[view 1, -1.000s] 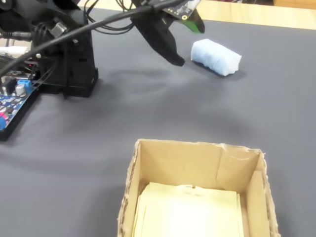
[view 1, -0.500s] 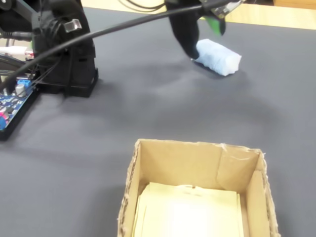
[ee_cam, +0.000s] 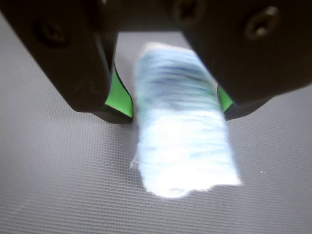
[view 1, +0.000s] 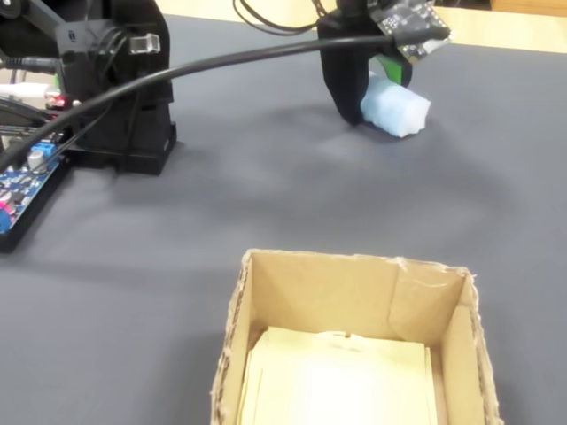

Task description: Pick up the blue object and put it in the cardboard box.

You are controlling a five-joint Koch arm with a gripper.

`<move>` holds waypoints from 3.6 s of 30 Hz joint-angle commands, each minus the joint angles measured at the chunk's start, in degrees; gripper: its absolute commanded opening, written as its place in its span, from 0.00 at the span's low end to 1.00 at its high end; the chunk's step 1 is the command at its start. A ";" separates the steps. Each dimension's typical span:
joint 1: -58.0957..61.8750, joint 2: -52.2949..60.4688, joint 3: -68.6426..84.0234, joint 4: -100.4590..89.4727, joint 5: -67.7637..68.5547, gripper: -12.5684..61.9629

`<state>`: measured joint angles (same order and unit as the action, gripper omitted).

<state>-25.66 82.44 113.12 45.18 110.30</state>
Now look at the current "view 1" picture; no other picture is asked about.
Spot small camera circuit board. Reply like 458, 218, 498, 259
369, 0, 454, 68

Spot open cardboard box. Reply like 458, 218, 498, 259
207, 248, 504, 425

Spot light blue soft block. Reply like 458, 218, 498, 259
359, 71, 432, 140

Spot black power plug cable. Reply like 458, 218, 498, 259
0, 55, 58, 74

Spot black controller board tray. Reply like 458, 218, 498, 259
0, 150, 73, 254

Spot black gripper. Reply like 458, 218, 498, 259
316, 0, 416, 128

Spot dark grey table mat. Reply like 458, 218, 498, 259
0, 12, 567, 425

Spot clear plastic cable plug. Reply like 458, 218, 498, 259
127, 32, 162, 57

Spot blue controller circuit board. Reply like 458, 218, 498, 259
0, 140, 62, 236

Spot thick black camera cable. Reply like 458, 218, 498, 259
0, 34, 402, 167

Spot pale yellow paper sheets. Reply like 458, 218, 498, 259
237, 326, 439, 425

